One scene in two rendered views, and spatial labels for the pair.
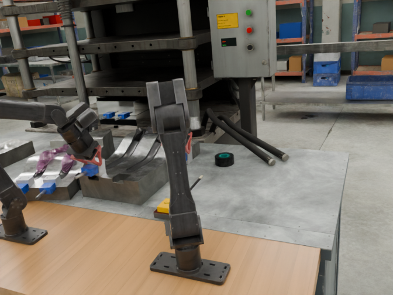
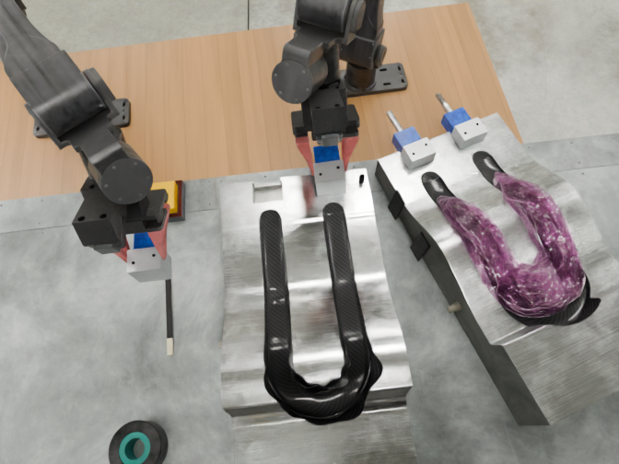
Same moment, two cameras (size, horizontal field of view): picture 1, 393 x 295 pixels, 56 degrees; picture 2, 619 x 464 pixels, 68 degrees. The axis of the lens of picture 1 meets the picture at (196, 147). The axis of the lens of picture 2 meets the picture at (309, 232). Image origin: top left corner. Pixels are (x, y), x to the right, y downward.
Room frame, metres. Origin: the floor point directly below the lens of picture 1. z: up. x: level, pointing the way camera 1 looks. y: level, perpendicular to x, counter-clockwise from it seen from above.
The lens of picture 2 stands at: (1.56, 0.14, 1.59)
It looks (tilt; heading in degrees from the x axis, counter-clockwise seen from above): 67 degrees down; 151
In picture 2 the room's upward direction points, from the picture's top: 4 degrees counter-clockwise
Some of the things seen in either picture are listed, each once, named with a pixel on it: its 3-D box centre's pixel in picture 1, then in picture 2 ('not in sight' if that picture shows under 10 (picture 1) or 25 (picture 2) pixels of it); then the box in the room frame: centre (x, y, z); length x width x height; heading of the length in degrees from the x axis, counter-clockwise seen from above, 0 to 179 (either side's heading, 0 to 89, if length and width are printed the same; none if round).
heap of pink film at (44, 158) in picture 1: (64, 152); (518, 237); (1.49, 0.56, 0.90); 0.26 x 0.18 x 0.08; 171
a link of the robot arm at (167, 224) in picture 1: (183, 231); not in sight; (0.78, 0.05, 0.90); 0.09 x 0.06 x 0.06; 96
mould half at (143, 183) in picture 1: (145, 157); (309, 319); (1.41, 0.21, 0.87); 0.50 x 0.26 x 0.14; 154
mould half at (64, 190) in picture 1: (65, 161); (512, 246); (1.50, 0.57, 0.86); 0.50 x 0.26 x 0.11; 171
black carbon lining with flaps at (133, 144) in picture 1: (139, 147); (313, 300); (1.41, 0.23, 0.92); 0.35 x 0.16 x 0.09; 154
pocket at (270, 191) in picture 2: (122, 181); (268, 194); (1.19, 0.27, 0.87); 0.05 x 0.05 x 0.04; 64
